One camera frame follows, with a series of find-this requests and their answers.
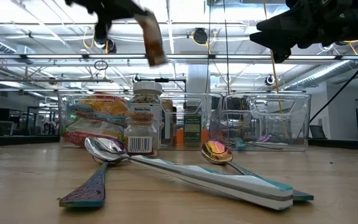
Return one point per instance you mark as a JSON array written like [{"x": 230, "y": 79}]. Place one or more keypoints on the orange plastic bowl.
[{"x": 179, "y": 138}]

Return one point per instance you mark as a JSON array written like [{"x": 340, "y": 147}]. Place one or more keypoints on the long ceiling light bar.
[{"x": 197, "y": 56}]

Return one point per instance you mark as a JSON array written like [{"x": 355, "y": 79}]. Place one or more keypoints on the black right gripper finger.
[
  {"x": 275, "y": 40},
  {"x": 278, "y": 24}
]

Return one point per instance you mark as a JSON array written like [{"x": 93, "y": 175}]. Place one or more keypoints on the white lid spice jar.
[{"x": 146, "y": 93}]

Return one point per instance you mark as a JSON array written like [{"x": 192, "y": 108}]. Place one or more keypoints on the multicolour ramen packet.
[{"x": 92, "y": 129}]

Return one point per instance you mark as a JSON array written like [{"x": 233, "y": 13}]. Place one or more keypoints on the brown seasoning sachet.
[{"x": 152, "y": 40}]

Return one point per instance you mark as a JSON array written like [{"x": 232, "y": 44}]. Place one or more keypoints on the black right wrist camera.
[{"x": 340, "y": 12}]

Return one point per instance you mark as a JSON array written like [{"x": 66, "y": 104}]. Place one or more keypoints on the small black ceiling reel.
[{"x": 269, "y": 79}]

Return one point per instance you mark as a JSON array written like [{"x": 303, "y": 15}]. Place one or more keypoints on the small cork stoppered jar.
[{"x": 140, "y": 144}]

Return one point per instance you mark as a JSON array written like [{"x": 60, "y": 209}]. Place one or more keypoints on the green oregano jar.
[{"x": 193, "y": 127}]

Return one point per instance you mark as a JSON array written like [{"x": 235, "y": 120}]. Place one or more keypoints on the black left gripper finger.
[{"x": 134, "y": 9}]

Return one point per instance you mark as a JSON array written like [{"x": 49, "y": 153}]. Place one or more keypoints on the yellow Maruchan ramen packet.
[{"x": 104, "y": 107}]

